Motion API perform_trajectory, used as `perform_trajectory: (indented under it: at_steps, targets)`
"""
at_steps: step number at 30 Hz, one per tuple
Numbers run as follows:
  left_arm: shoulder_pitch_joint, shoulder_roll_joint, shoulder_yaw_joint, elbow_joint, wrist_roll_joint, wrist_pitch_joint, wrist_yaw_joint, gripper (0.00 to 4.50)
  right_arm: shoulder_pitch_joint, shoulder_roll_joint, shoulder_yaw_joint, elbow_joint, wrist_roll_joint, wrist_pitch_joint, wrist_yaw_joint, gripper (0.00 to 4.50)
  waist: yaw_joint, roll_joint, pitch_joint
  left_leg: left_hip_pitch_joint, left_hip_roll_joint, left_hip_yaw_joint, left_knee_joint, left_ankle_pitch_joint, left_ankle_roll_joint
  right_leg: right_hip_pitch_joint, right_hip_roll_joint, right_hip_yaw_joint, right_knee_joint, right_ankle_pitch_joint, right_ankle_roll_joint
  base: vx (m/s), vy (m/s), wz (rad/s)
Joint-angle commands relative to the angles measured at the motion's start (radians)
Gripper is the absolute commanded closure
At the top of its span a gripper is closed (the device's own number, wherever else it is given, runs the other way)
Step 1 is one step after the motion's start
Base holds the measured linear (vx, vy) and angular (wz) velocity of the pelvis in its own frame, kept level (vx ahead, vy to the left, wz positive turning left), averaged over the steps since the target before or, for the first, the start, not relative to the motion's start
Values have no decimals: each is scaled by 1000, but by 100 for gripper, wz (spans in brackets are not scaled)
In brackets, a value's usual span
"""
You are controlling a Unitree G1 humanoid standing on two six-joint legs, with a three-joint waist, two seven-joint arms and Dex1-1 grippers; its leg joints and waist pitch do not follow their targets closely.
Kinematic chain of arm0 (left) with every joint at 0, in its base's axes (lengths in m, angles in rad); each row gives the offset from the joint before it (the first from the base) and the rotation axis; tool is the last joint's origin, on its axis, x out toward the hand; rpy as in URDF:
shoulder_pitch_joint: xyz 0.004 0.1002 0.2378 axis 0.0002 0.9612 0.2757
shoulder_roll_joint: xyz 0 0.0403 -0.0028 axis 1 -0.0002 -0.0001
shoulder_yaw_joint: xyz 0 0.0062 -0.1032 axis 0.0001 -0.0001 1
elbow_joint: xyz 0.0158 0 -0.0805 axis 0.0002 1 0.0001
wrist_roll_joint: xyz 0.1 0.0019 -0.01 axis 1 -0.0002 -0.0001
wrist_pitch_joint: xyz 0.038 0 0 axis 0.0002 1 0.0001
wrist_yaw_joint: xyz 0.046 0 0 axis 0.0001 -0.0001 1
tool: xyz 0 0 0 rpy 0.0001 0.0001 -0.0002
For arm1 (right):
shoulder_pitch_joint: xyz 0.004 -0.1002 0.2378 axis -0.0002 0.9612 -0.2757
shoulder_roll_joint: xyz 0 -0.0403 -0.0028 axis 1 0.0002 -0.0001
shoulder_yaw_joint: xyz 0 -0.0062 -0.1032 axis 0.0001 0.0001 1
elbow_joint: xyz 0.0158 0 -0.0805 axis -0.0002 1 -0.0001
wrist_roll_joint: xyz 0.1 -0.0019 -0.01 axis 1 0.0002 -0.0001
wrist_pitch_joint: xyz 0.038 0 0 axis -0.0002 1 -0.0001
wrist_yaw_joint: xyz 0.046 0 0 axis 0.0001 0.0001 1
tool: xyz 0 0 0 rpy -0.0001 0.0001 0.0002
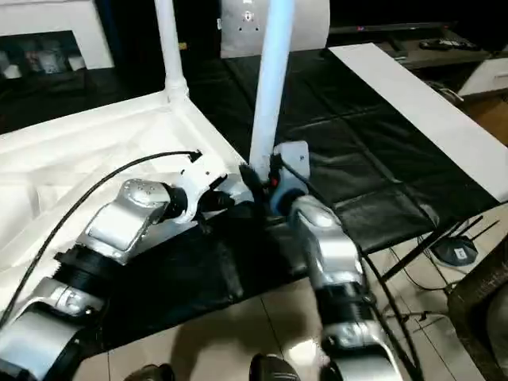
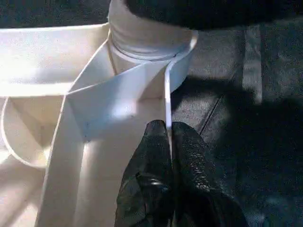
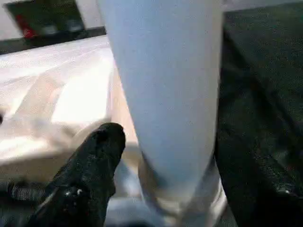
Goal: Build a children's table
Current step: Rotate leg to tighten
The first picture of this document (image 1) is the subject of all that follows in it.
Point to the white plastic table leg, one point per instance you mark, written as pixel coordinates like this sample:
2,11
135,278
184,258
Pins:
170,47
272,79

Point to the white plastic table top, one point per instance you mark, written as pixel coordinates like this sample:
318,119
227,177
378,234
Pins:
79,151

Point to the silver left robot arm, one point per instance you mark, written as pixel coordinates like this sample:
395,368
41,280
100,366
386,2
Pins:
111,226

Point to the black work mat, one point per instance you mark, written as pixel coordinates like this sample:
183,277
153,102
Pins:
337,139

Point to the grey cushion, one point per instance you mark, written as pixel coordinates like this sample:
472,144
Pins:
309,28

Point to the white flat board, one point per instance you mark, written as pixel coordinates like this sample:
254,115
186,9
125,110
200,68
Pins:
416,111

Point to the black floor stand foot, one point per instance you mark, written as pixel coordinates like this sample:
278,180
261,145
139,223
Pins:
428,250

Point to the black robot right foot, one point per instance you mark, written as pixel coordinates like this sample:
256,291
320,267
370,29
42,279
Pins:
272,369

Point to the black robot foot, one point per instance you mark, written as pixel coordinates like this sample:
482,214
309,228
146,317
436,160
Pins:
272,369
152,373

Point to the black sofa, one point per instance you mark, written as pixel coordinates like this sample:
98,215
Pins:
135,47

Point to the black robot left foot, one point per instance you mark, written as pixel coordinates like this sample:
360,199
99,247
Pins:
152,373

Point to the black wifi router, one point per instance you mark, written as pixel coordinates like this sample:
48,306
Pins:
456,251

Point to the small white jar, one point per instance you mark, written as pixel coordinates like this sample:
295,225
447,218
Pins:
74,62

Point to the black television with red logo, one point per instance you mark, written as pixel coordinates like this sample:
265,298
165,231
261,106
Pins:
389,28

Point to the dark low tv bench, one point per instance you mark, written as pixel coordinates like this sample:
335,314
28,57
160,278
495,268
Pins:
436,59

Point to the black remote control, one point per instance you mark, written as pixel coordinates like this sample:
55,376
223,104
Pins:
448,43

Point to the white sideboard cabinet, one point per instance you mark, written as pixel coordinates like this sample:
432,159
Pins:
51,20

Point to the dark brown textured stool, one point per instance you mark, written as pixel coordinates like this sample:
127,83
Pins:
480,317

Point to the white low side cabinet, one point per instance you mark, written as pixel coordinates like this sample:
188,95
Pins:
488,75

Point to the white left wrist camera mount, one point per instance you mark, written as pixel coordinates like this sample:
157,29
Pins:
198,178

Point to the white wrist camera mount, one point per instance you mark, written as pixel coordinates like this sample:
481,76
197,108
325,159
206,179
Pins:
295,158
198,178

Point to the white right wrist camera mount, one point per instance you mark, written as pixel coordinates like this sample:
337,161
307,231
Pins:
295,158

